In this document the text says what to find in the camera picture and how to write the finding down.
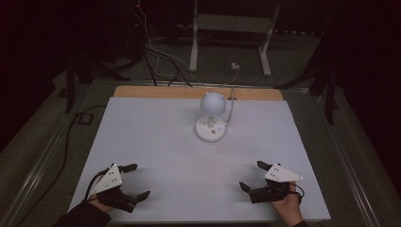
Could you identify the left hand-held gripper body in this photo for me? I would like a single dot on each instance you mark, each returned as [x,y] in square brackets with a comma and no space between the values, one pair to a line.
[108,181]

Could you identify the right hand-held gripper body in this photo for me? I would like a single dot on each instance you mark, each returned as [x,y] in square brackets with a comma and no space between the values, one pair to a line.
[277,181]

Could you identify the person's left hand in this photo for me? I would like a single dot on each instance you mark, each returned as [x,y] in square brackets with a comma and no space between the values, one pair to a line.
[99,204]

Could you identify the person's right hand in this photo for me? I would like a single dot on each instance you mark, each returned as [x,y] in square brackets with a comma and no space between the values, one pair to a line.
[288,209]

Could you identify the white table cover sheet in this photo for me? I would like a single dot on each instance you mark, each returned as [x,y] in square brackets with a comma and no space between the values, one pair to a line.
[176,160]

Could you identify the white round desk lamp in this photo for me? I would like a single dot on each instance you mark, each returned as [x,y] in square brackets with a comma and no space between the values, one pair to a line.
[212,113]

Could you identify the black stand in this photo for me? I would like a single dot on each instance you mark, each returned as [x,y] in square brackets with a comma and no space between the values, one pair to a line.
[71,78]
[329,91]

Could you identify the white plug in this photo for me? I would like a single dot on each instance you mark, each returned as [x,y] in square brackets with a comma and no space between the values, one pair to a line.
[235,66]

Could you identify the white metal stand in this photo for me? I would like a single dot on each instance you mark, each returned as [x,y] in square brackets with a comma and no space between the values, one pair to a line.
[231,22]

